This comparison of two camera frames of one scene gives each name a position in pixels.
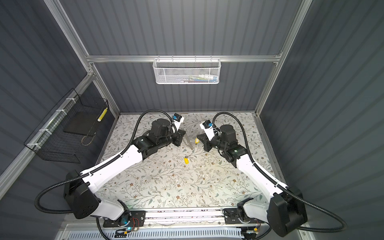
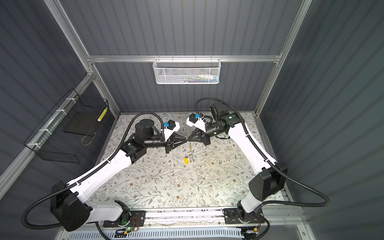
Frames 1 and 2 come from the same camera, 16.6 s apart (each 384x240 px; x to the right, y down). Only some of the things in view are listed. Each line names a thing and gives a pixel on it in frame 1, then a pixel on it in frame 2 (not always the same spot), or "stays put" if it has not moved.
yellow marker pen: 102,114 stays put
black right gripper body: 215,143 -> 206,139
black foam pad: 82,122 stays put
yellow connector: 186,160 stays put
